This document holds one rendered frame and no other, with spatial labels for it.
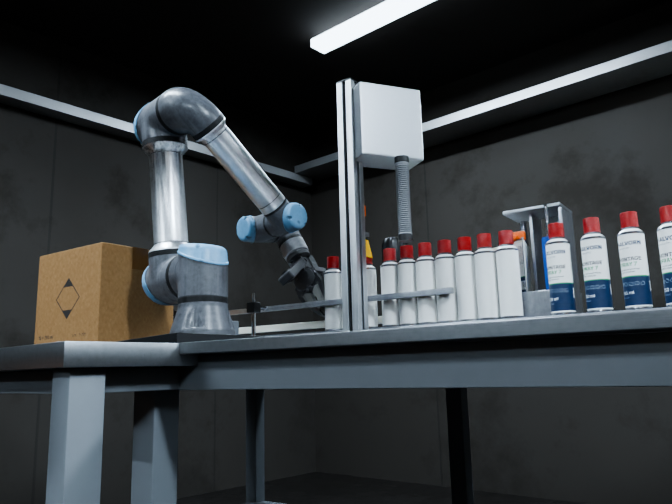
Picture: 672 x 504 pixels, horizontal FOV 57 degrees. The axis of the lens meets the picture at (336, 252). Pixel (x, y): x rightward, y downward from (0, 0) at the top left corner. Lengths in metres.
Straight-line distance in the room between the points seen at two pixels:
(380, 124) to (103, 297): 0.83
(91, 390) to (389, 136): 0.91
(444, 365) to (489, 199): 3.50
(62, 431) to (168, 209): 0.72
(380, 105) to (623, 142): 2.65
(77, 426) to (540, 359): 0.69
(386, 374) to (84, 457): 0.48
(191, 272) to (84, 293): 0.39
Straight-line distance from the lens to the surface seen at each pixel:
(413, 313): 1.56
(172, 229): 1.61
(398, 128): 1.58
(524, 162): 4.28
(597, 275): 1.41
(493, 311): 1.47
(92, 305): 1.72
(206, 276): 1.46
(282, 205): 1.67
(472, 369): 0.85
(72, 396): 1.06
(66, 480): 1.07
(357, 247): 1.49
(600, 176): 4.06
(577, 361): 0.81
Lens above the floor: 0.77
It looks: 11 degrees up
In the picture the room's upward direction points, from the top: 2 degrees counter-clockwise
